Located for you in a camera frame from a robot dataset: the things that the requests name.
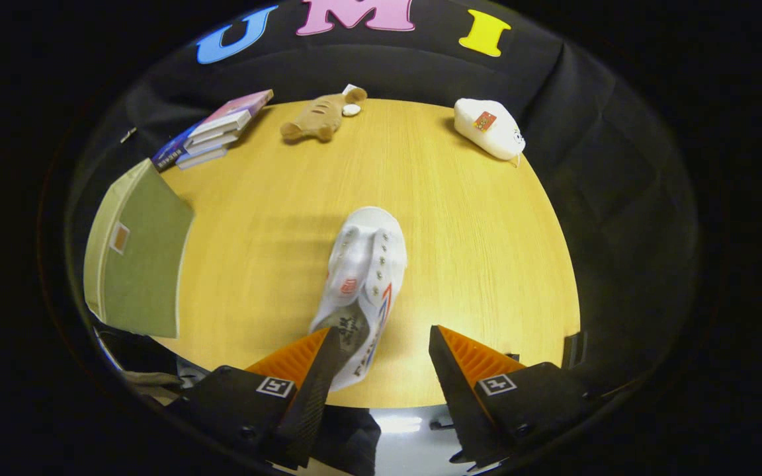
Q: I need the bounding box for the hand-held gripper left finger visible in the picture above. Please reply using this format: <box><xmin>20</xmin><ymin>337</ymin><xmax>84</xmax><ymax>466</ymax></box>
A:
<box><xmin>166</xmin><ymin>326</ymin><xmax>345</xmax><ymax>470</ymax></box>

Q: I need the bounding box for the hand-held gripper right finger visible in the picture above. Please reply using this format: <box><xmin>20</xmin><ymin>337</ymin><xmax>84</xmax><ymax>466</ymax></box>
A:
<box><xmin>429</xmin><ymin>325</ymin><xmax>610</xmax><ymax>469</ymax></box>

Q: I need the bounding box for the white canvas shoe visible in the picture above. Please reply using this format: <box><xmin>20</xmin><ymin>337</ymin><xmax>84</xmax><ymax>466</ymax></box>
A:
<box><xmin>308</xmin><ymin>206</ymin><xmax>408</xmax><ymax>392</ymax></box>

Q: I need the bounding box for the green fabric storage box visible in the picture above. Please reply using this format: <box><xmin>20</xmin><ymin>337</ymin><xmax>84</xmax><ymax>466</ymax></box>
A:
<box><xmin>83</xmin><ymin>159</ymin><xmax>195</xmax><ymax>339</ymax></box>

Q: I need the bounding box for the black backdrop cloth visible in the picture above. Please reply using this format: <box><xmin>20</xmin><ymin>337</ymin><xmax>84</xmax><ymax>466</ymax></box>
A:
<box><xmin>67</xmin><ymin>0</ymin><xmax>699</xmax><ymax>397</ymax></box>

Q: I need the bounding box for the white plush pouch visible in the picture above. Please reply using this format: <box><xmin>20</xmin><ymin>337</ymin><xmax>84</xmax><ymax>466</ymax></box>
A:
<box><xmin>454</xmin><ymin>98</ymin><xmax>526</xmax><ymax>166</ymax></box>

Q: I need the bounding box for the pale blue book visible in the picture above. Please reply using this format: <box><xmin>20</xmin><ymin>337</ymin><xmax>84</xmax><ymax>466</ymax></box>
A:
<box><xmin>175</xmin><ymin>145</ymin><xmax>229</xmax><ymax>171</ymax></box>

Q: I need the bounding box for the white paperback book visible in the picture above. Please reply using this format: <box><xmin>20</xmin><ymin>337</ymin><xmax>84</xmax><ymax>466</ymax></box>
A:
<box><xmin>183</xmin><ymin>129</ymin><xmax>244</xmax><ymax>157</ymax></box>

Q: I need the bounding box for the brown plush toy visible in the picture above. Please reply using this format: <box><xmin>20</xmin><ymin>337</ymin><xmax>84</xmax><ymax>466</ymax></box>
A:
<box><xmin>280</xmin><ymin>84</ymin><xmax>368</xmax><ymax>143</ymax></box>

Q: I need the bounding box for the pink book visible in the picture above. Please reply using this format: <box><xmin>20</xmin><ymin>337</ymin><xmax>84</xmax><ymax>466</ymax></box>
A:
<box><xmin>189</xmin><ymin>89</ymin><xmax>275</xmax><ymax>139</ymax></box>

